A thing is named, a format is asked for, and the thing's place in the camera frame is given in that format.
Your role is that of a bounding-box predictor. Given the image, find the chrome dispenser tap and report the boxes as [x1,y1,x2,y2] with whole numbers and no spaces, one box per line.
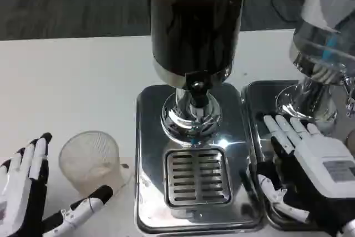
[343,77,355,118]

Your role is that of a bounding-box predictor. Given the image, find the clear ribbed glass cup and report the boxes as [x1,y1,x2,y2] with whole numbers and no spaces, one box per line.
[58,130,126,196]

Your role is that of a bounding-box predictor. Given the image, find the black cable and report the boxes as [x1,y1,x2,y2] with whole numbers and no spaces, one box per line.
[271,0,307,23]

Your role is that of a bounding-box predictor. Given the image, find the slotted steel drip grid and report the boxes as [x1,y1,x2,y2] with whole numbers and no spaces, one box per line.
[165,147,232,209]

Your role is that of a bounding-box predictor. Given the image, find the clear drink dispenser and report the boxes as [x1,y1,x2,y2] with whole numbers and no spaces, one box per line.
[274,0,355,134]

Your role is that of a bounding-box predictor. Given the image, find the black dispenser tap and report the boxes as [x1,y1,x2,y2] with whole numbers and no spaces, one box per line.
[185,70,212,110]

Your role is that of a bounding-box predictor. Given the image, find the steel base tray with grid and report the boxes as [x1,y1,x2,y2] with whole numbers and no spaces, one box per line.
[134,82,265,234]

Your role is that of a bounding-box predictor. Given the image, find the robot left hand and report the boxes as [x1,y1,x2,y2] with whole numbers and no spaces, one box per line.
[0,132,114,237]

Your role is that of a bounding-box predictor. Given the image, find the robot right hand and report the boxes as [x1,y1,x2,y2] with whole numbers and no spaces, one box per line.
[256,113,355,235]

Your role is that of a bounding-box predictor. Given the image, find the dark drink dispenser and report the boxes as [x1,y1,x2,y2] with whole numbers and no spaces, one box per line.
[149,0,245,147]

